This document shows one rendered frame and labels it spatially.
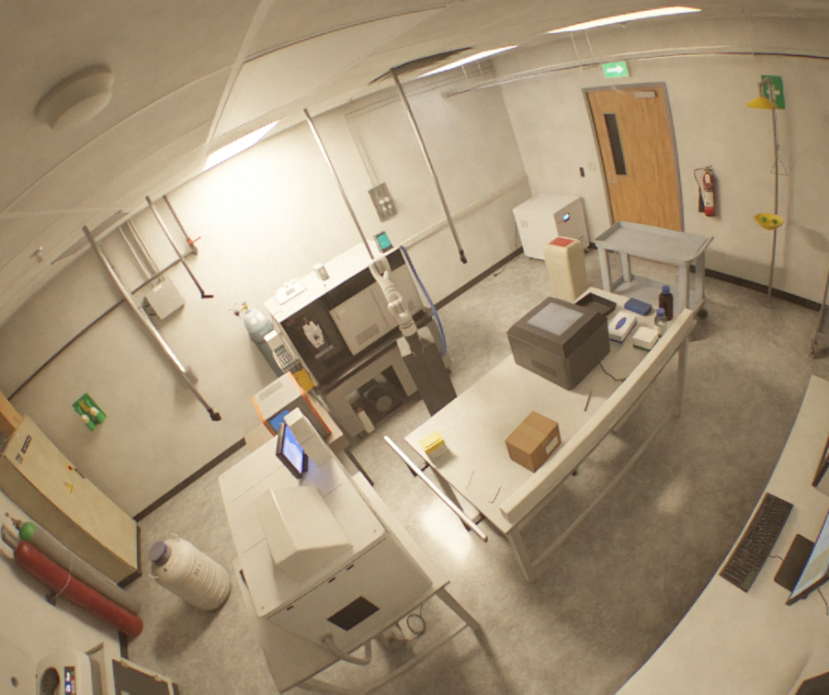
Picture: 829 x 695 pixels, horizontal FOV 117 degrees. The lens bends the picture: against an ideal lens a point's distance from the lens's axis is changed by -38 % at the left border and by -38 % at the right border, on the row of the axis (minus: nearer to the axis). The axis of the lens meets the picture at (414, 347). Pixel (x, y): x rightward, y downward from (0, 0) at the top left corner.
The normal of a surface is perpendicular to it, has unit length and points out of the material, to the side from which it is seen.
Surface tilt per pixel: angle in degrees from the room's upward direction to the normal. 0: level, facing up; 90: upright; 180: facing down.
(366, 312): 90
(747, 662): 0
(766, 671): 0
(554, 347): 58
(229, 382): 90
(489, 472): 0
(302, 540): 40
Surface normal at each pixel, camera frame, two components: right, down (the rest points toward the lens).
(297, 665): -0.35, -0.77
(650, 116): -0.78, 0.55
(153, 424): 0.51, 0.32
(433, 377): 0.20, 0.50
